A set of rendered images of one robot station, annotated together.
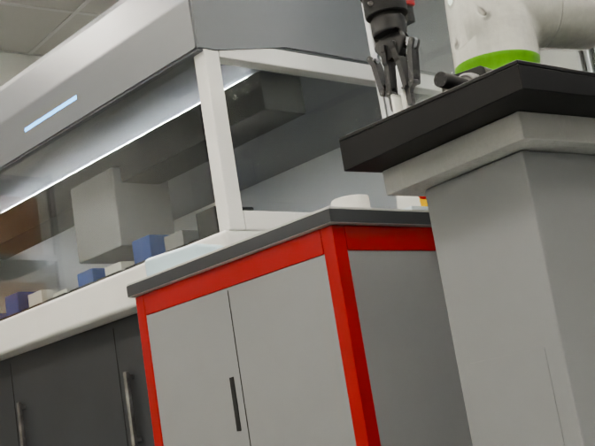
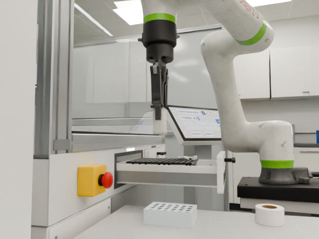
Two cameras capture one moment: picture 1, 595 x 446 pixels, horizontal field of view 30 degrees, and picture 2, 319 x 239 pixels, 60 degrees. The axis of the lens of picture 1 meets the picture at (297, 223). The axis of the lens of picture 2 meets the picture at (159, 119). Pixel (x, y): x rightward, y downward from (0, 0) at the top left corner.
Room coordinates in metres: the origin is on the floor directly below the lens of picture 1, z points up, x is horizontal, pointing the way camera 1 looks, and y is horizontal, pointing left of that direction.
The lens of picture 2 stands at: (2.62, 0.37, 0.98)
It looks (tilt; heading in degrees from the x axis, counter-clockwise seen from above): 4 degrees up; 238
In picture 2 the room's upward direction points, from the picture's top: straight up
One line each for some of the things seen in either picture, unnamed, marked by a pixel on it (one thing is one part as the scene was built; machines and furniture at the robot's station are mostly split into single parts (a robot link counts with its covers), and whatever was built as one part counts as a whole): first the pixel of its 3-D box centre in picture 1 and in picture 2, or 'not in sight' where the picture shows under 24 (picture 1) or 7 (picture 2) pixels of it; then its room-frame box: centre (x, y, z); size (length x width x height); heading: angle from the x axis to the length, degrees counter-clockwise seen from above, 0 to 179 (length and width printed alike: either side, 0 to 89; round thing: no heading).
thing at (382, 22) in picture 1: (390, 38); (159, 63); (2.23, -0.26, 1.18); 0.08 x 0.07 x 0.09; 46
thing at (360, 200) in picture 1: (351, 210); (269, 214); (1.99, -0.10, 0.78); 0.07 x 0.07 x 0.04
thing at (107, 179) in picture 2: not in sight; (105, 179); (2.37, -0.29, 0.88); 0.04 x 0.03 x 0.04; 44
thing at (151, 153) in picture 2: not in sight; (155, 160); (1.94, -0.77, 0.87); 0.29 x 0.02 x 0.11; 44
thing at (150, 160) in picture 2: not in sight; (164, 169); (2.09, -0.47, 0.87); 0.22 x 0.18 x 0.06; 134
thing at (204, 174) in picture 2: not in sight; (162, 170); (2.09, -0.47, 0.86); 0.40 x 0.26 x 0.06; 134
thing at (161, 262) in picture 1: (185, 261); not in sight; (2.26, 0.24, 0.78); 0.15 x 0.10 x 0.04; 54
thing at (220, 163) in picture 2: not in sight; (221, 169); (1.95, -0.32, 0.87); 0.29 x 0.02 x 0.11; 44
